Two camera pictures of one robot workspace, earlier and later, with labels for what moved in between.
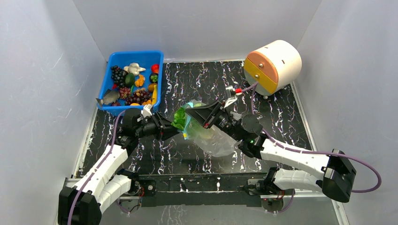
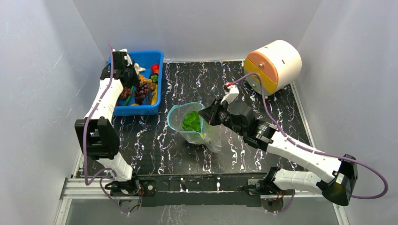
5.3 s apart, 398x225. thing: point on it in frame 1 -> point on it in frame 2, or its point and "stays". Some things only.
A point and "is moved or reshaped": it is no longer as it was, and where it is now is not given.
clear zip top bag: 210,140 is moved or reshaped
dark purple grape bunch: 138,98 -> 140,91
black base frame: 198,188 stays
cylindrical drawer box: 276,65 stays
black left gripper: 164,131 -> 136,80
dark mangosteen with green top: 153,78 stays
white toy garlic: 134,68 stays
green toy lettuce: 179,117 -> 192,121
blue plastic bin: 134,79 stays
